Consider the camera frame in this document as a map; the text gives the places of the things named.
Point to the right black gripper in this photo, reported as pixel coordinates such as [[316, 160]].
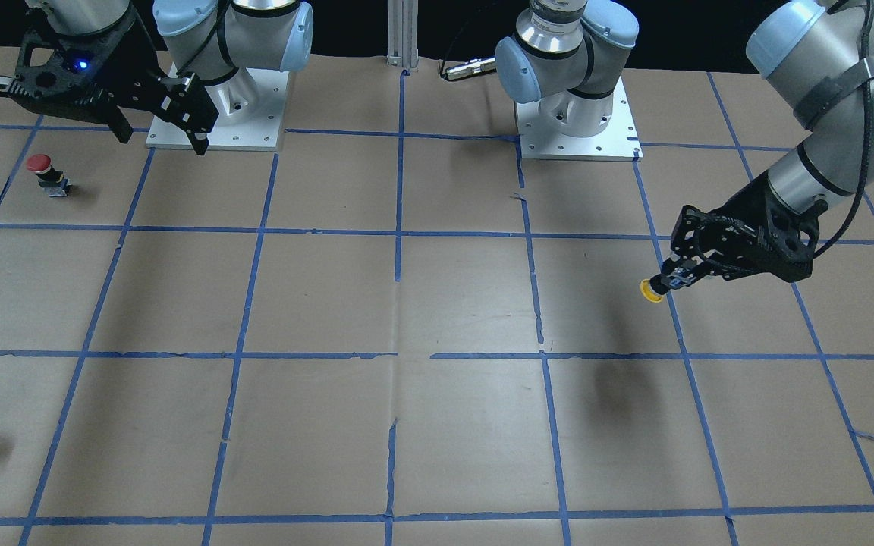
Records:
[[136, 82]]

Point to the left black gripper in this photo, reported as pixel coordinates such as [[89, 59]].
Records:
[[746, 218]]

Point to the yellow push button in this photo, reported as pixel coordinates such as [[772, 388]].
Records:
[[655, 288]]

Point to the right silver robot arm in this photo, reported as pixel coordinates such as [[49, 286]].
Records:
[[243, 51]]

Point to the red push button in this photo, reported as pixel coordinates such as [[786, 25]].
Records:
[[51, 180]]

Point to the aluminium frame post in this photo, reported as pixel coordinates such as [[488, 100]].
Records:
[[403, 21]]

